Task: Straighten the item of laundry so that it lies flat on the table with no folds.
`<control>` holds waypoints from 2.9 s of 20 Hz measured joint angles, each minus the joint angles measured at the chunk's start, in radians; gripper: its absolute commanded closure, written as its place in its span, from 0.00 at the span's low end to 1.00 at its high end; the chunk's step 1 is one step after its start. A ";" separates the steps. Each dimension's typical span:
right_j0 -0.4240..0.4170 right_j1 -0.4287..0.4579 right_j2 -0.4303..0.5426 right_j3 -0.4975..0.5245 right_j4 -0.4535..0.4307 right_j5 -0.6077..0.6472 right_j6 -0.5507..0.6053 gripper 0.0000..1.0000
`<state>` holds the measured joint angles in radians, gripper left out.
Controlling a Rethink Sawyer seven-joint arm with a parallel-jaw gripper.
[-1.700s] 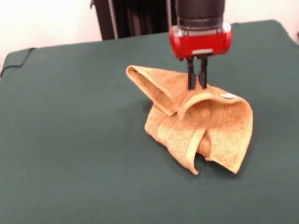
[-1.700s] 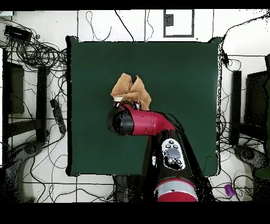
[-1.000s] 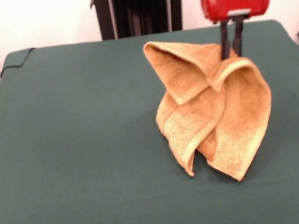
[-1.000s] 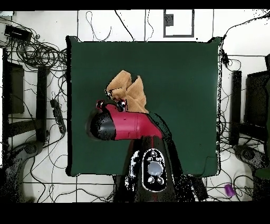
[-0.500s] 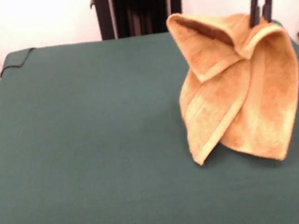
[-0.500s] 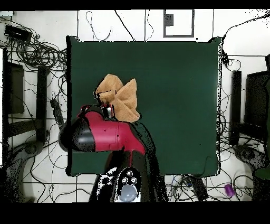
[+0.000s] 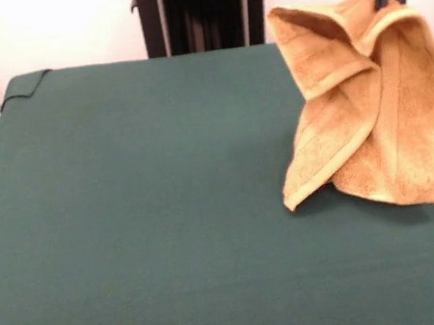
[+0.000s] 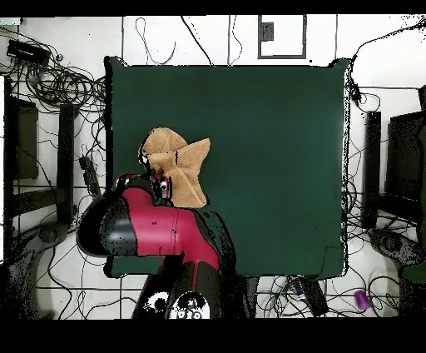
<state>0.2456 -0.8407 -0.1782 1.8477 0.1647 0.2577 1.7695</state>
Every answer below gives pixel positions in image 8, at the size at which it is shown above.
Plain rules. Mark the tan terry towel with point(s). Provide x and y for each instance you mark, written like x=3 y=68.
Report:
x=186 y=173

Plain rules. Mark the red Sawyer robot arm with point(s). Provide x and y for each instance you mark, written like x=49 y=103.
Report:
x=159 y=233

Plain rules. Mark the dark flat panel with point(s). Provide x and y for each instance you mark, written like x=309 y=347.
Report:
x=404 y=156

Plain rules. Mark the dark green table cloth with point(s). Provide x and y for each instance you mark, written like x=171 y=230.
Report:
x=266 y=150

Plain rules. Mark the dark framed stand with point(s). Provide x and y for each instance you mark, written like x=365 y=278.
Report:
x=25 y=140

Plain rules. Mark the wide black power strip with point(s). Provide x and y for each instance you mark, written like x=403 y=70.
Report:
x=314 y=296

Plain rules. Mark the black adapter box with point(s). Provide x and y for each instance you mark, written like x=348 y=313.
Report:
x=28 y=52

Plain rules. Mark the purple small object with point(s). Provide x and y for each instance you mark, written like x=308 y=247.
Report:
x=362 y=299

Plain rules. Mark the black upright post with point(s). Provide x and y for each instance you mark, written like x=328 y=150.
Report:
x=65 y=163
x=372 y=170

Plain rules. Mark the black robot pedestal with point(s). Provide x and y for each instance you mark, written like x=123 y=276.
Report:
x=252 y=296

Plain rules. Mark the gray floor frame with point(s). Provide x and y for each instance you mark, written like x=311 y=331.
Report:
x=304 y=36

